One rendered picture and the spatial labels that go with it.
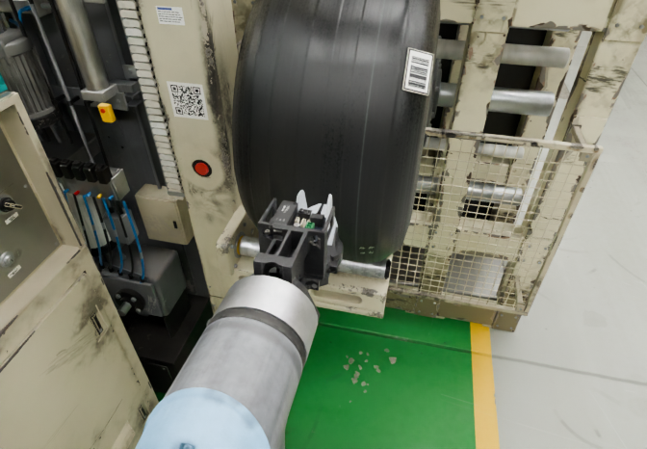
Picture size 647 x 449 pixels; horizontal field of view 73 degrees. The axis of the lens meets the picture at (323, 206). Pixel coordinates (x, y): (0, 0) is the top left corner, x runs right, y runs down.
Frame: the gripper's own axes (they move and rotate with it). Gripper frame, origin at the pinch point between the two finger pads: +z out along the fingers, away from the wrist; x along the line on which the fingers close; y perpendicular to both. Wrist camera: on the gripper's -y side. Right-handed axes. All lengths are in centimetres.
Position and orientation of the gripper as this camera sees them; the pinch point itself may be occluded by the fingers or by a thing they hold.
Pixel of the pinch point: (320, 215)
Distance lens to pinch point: 59.5
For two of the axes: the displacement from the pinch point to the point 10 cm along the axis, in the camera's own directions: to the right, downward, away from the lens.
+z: 2.2, -5.1, 8.3
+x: -9.7, -1.4, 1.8
